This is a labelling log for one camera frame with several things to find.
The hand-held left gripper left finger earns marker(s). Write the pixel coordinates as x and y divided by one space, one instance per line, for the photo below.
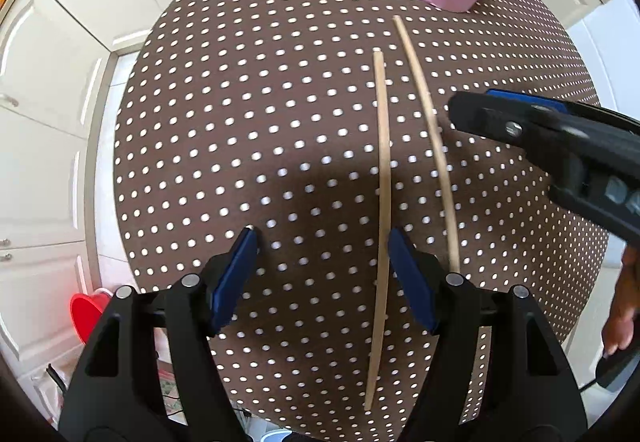
234 279

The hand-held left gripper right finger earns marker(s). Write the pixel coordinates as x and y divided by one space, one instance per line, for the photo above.
416 282

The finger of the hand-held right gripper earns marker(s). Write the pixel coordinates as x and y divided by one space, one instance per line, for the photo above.
540 98
500 119

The pale bamboo chopstick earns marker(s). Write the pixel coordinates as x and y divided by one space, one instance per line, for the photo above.
384 147
431 122

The person's right hand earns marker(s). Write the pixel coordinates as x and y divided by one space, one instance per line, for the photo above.
625 307

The red plastic bucket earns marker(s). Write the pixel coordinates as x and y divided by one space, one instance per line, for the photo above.
87 317

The brown polka dot tablecloth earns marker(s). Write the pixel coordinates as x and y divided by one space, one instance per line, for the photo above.
250 122

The cream kitchen cabinets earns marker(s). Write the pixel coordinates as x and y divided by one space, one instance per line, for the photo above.
50 97

